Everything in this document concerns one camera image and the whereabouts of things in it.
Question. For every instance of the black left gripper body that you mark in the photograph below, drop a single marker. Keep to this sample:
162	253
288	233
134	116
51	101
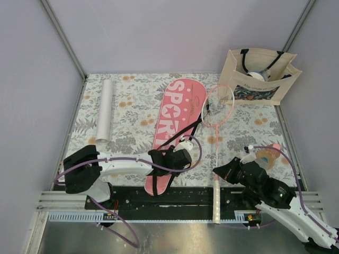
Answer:
176	173

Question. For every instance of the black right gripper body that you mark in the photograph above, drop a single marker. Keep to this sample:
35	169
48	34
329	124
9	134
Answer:
242	180

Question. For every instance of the pink racket bag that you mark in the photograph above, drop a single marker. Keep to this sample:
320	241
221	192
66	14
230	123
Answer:
179	112

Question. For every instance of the pink racket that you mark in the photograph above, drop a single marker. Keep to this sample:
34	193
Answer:
217	108

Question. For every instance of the white shuttlecock tube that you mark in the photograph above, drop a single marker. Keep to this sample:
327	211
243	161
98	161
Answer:
105	108

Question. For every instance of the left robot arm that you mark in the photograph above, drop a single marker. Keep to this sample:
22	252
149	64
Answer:
85	168

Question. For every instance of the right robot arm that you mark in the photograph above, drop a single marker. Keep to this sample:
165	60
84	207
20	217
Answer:
281	202

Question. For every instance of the pink capped bottle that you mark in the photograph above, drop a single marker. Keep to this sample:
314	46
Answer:
266	158

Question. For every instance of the floral table cloth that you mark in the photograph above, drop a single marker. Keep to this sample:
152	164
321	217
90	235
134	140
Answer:
135	109

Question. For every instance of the beige canvas tote bag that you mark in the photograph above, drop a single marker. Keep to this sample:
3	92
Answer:
248	90

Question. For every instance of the water bottle in tote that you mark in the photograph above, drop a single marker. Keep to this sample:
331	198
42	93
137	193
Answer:
263	75

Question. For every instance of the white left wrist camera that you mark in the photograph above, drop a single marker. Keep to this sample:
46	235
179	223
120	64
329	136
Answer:
184	144

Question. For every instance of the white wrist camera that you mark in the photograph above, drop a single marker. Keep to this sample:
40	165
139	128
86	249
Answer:
250	155
184	144

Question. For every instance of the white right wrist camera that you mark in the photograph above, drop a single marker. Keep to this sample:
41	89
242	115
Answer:
250	155

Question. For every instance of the white slotted cable duct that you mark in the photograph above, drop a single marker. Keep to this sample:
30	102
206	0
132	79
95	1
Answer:
139	216

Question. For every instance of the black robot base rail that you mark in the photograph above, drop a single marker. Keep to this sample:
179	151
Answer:
176	199

